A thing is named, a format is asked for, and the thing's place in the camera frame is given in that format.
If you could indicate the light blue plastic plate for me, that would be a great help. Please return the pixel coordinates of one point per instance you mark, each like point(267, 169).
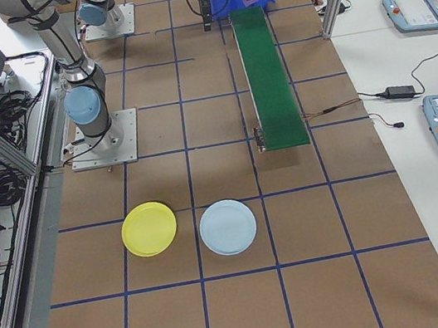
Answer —
point(227, 227)

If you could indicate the yellow plastic plate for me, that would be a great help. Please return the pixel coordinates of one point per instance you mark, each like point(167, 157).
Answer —
point(150, 228)

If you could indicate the green belt conveyor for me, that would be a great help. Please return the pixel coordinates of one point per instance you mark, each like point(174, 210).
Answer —
point(272, 79)

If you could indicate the black power adapter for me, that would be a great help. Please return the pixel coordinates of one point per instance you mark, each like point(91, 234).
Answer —
point(398, 92)

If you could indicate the white desk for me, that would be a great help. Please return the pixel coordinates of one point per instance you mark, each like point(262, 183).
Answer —
point(415, 181)

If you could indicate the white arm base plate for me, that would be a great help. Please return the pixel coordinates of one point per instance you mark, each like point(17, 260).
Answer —
point(127, 19)
point(123, 121)

